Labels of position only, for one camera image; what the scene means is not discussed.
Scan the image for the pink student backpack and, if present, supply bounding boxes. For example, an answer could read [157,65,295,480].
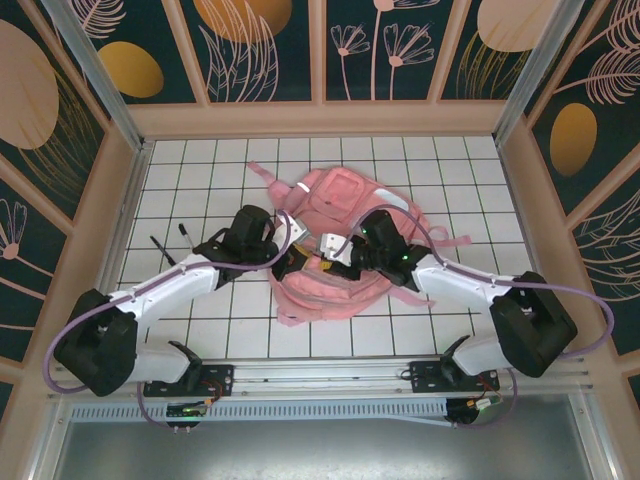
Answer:
[247,159,474,329]

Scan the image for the slim black pen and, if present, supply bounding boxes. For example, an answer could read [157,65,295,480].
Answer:
[150,235,176,266]

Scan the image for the grey metal sheet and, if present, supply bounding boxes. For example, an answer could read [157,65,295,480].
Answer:
[29,419,619,480]

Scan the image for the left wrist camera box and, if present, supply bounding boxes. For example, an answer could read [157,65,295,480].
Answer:
[284,213,310,246]

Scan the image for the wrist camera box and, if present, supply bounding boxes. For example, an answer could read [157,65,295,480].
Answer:
[284,213,310,246]
[318,232,352,262]

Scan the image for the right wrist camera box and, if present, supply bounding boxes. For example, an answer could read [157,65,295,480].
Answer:
[318,232,352,262]

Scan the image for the aluminium mounting rail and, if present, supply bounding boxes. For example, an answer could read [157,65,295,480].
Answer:
[48,355,599,401]

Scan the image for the aluminium side rail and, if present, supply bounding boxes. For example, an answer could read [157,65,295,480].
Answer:
[77,141,154,362]

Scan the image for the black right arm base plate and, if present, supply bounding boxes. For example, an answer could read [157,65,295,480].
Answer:
[409,360,501,397]

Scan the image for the grey slotted cable duct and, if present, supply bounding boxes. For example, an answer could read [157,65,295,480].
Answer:
[69,398,454,427]

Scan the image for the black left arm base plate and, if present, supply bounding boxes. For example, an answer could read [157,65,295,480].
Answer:
[143,363,236,398]

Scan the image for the wall panel with pink flowers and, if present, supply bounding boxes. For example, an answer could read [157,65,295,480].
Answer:
[324,0,451,103]

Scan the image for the wall panel gold disc leaves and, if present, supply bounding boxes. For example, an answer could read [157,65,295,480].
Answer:
[178,0,315,104]

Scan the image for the wall panel with gold oval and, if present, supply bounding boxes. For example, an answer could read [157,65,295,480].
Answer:
[54,0,201,105]

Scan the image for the aluminium frame post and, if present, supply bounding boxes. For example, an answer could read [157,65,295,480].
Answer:
[492,0,585,146]
[42,0,150,150]

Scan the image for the wall panel gold oval fern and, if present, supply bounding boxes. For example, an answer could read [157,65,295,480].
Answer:
[524,0,640,216]

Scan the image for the wall panel pink leaf outlines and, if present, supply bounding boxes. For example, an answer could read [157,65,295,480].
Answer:
[569,179,640,357]

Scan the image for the wall panel tulip outline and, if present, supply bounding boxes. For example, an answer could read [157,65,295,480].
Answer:
[0,174,69,364]

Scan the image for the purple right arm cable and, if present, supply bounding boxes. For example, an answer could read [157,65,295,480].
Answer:
[339,204,615,431]

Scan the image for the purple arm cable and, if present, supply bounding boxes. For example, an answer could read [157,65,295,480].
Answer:
[339,204,615,431]
[44,209,296,434]

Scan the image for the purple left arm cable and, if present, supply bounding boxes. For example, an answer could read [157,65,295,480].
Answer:
[44,209,296,434]

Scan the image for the wall panel pale disc grasses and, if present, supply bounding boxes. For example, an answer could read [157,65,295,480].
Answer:
[438,0,551,101]

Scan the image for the wall panel large pale disc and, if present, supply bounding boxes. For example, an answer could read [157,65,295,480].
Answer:
[0,7,109,221]

